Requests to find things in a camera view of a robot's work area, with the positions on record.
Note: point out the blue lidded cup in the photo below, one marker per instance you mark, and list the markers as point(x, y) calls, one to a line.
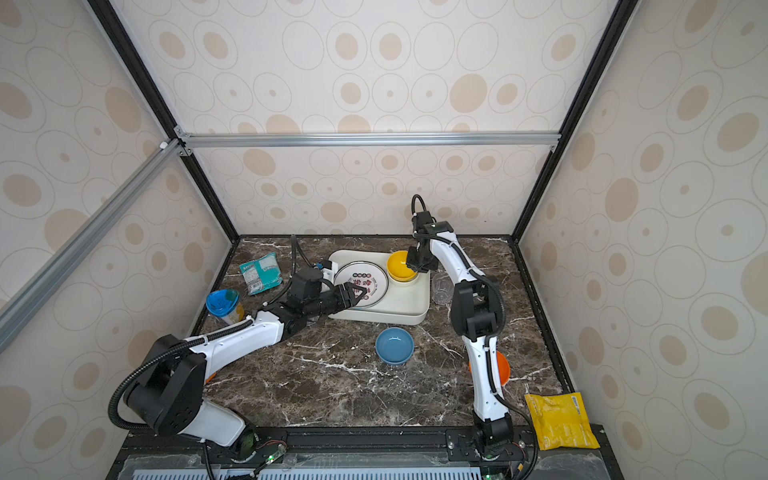
point(226, 306)

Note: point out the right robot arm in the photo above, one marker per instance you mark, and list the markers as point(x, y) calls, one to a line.
point(477, 315)

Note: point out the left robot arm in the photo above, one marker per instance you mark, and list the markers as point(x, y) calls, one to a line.
point(164, 395)

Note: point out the yellow snack bag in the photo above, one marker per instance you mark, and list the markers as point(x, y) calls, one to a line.
point(561, 421)

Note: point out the clear cup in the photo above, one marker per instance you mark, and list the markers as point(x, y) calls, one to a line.
point(442, 288)

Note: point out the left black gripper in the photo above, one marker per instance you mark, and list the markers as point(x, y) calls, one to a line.
point(350, 300)

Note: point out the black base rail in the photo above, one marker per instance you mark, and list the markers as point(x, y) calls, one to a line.
point(362, 453)

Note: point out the white plate red green characters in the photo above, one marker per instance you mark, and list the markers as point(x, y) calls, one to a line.
point(367, 274)

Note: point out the orange bowl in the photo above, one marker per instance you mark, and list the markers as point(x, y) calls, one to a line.
point(503, 367)

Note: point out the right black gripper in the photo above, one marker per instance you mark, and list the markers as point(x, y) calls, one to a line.
point(414, 263)

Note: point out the yellow bowl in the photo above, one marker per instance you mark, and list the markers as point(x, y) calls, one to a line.
point(398, 269)

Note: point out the green snack packet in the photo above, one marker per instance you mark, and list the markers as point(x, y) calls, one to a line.
point(262, 274)

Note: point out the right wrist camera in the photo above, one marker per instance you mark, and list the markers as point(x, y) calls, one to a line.
point(422, 223)

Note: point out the horizontal aluminium rail back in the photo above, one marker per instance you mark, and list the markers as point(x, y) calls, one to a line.
point(377, 139)

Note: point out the blue bowl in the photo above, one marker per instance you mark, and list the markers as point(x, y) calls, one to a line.
point(394, 346)

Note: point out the aluminium rail left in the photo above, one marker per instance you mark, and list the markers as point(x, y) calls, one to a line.
point(22, 308)

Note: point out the white plastic bin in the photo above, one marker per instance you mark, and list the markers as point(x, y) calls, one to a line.
point(403, 304)

